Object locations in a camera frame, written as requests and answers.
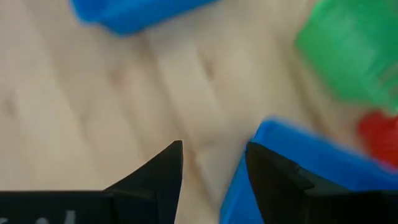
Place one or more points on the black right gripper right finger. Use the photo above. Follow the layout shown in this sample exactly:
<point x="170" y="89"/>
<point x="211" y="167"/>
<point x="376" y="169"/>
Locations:
<point x="276" y="186"/>

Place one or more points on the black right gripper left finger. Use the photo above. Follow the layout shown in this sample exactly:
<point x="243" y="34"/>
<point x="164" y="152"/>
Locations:
<point x="155" y="186"/>

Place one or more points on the blue plastic basket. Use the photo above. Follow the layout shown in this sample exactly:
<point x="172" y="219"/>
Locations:
<point x="326" y="155"/>
<point x="140" y="12"/>

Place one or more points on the green plastic basket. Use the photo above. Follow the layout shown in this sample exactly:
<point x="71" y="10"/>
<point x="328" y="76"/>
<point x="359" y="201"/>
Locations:
<point x="351" y="46"/>

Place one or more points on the red plastic basket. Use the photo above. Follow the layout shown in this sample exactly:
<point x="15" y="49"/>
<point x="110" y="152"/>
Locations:
<point x="379" y="137"/>

